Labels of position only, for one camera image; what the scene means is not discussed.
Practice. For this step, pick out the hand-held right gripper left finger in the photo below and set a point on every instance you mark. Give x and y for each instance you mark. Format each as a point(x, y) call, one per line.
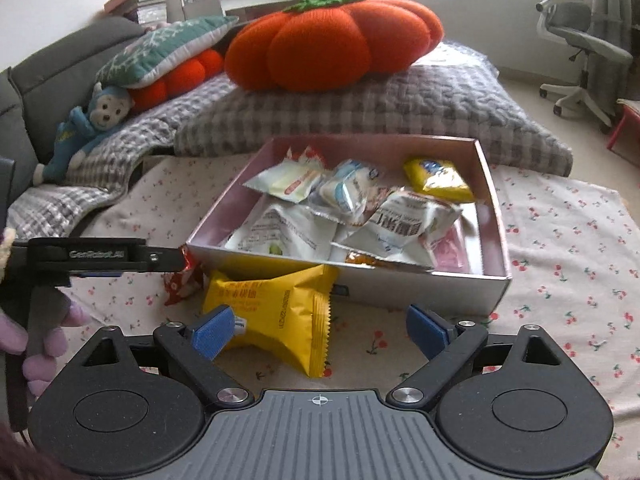
point(215, 335)

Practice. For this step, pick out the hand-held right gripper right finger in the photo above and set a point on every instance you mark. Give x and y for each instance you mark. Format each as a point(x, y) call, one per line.
point(425, 332)

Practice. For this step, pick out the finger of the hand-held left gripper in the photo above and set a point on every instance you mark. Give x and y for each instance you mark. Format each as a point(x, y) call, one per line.
point(165, 258)

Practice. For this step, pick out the red flower-print candy packet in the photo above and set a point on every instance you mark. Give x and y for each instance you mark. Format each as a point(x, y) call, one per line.
point(180, 285)
point(310, 155)

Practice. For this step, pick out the pink cardboard box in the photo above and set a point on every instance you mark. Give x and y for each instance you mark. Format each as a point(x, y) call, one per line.
point(450, 295)

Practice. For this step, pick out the large yellow snack packet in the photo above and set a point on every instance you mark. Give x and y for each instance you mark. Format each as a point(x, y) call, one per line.
point(275, 305)

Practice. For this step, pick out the pink snack packet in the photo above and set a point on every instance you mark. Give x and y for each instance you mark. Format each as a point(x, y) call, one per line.
point(452, 252)

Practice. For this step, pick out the small clear brown snack packet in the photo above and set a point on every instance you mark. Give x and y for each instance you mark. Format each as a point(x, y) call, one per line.
point(362, 259)

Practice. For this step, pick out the white snack packet dark print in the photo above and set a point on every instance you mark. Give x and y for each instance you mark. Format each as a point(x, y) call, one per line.
point(405, 225)

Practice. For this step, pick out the cream snack packet red label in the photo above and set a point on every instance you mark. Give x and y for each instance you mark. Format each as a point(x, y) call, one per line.
point(285, 182)

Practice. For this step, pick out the small yellow blue-label snack packet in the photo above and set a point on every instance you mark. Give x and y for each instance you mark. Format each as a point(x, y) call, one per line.
point(435, 177)

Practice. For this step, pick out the white roll cake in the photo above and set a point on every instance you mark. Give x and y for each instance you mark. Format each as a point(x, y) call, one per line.
point(335, 197)

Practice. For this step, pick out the blue and white snack packet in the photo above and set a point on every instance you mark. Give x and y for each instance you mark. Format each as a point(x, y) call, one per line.
point(357, 170)

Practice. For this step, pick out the person's left hand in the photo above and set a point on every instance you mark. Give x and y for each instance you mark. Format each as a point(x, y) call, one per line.
point(50, 345)

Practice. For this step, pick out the blue monkey plush toy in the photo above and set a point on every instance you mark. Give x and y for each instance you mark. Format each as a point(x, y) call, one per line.
point(107, 110)

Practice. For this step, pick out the cherry print bed sheet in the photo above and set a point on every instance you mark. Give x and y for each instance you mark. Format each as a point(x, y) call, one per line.
point(550, 240)

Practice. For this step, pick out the small orange pumpkin cushion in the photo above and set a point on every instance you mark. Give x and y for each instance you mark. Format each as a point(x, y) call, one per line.
point(185, 75)

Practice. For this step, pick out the dark grey sofa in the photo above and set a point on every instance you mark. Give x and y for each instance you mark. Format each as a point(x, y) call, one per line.
point(60, 70)

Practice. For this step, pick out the teal leaf-pattern pillow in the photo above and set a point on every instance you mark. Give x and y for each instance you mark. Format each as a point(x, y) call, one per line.
point(160, 50)

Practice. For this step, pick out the stack of books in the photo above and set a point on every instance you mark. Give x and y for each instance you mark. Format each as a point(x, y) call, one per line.
point(140, 0)

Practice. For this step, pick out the large orange pumpkin cushion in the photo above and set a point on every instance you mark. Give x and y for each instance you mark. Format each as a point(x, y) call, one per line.
point(325, 45)

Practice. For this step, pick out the pink plastic child chair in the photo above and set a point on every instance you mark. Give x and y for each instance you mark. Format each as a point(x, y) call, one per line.
point(625, 130)

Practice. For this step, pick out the grey office chair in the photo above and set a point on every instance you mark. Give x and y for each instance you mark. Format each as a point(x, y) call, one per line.
point(585, 40)

